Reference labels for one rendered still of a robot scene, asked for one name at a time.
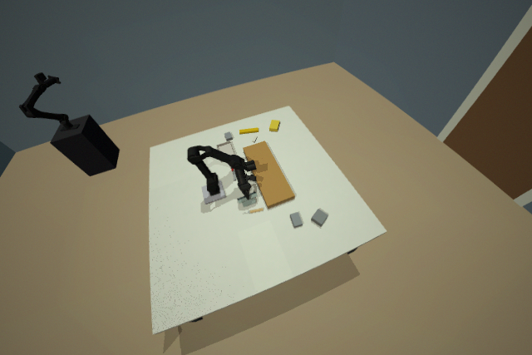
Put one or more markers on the yellow rectangular block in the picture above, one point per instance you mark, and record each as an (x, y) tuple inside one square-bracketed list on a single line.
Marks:
[(274, 125)]

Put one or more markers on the tan wooden floor panel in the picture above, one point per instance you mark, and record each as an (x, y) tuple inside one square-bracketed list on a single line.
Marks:
[(270, 179)]

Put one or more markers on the yellow rectangular bar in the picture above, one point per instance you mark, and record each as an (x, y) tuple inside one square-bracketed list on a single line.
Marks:
[(251, 130)]

